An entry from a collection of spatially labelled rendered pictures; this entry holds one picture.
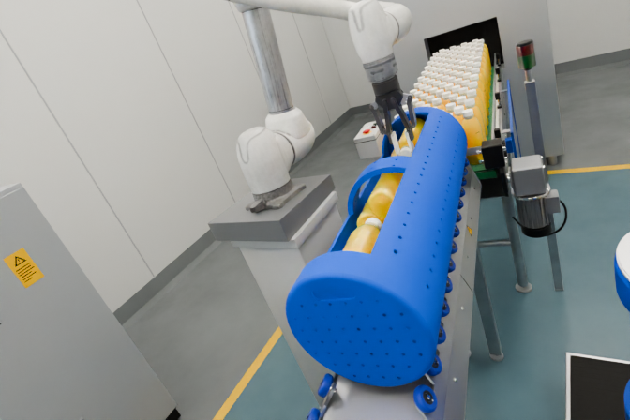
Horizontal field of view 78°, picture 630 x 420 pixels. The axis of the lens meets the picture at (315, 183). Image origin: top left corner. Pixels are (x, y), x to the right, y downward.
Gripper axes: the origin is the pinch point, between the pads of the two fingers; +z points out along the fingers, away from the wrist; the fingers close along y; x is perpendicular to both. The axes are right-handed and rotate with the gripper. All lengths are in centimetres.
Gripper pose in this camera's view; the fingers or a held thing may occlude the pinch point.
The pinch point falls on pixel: (402, 142)
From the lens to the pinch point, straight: 122.7
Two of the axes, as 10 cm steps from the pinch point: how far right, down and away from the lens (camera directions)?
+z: 3.5, 8.7, 3.6
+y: 8.6, -1.4, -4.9
